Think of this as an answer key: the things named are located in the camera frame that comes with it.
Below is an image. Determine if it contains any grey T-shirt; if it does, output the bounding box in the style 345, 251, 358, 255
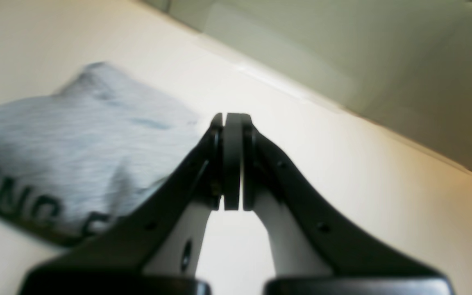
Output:
0, 62, 200, 246

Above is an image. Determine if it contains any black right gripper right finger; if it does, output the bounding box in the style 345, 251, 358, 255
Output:
242, 114, 454, 295

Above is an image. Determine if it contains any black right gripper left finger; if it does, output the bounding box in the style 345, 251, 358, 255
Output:
20, 113, 242, 295

